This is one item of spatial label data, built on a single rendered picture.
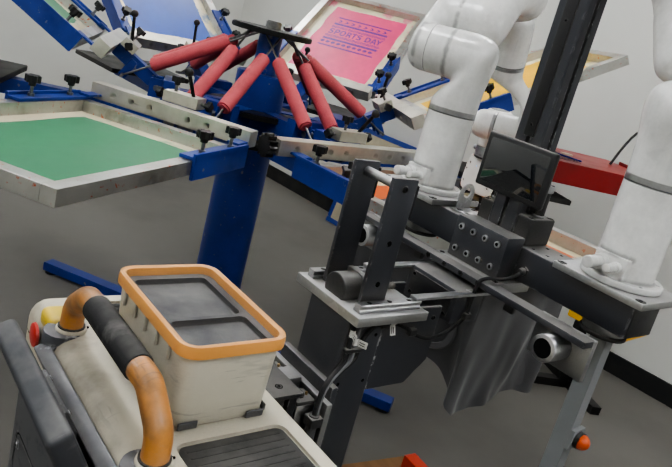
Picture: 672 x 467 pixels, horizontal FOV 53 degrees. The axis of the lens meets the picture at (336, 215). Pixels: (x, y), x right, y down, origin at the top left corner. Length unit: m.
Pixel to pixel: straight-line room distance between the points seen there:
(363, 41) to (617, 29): 1.38
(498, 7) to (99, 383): 1.01
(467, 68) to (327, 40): 2.34
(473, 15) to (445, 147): 0.27
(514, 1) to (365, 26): 2.33
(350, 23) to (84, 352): 3.01
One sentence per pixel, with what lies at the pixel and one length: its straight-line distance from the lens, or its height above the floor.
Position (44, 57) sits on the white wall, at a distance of 5.85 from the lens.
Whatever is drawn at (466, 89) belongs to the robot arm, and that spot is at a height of 1.35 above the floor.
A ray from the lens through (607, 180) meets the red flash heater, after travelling 3.02.
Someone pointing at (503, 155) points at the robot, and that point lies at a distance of 1.23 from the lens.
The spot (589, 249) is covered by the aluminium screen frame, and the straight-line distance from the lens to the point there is 2.06.
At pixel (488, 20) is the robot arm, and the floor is 1.48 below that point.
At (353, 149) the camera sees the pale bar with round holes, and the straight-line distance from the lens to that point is 2.22.
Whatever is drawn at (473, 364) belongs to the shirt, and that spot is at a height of 0.67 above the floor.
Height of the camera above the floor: 1.41
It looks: 15 degrees down
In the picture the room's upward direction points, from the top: 15 degrees clockwise
